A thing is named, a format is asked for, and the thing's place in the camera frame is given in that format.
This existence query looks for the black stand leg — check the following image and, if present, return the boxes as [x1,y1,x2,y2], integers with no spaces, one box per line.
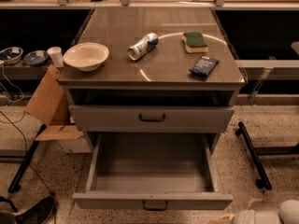
[7,123,48,194]
[235,121,272,190]

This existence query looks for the grey top drawer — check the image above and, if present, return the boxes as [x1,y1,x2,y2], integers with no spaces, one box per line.
[69,105,234,133]

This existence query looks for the black floor cable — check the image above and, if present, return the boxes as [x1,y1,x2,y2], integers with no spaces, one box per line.
[0,110,58,224]

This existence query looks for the black right stand leg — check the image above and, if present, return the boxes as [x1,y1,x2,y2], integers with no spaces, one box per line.
[235,121,272,190]

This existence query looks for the grey drawer cabinet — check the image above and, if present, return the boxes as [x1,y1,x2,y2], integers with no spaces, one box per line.
[59,7,245,147]

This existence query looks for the dark blue snack packet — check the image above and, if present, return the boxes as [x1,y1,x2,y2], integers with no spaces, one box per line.
[190,56,219,77]

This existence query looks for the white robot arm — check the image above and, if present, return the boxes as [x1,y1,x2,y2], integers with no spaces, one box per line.
[207,200,299,224]

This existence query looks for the blue bowl with label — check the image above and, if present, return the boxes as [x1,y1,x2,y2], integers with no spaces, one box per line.
[23,50,49,67]

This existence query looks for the white blue bowl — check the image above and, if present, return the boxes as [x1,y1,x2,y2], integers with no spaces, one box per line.
[0,47,23,65]

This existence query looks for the white paper cup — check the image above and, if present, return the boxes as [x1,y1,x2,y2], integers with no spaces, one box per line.
[47,47,64,67]

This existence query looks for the green yellow sponge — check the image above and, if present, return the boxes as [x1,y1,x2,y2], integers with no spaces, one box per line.
[181,32,208,53]

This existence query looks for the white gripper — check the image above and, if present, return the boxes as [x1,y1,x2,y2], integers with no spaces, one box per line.
[208,210,282,224]

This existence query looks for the grey drawer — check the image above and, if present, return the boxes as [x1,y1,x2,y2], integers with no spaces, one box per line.
[73,133,233,211]
[69,105,234,133]

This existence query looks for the silver blue drink can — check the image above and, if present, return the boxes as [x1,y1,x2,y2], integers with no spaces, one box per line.
[127,33,159,61]

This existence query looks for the brown cardboard box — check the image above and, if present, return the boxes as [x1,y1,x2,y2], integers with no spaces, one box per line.
[25,65,83,141]

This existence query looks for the black left stand leg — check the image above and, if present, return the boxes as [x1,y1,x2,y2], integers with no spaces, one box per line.
[7,123,48,194]

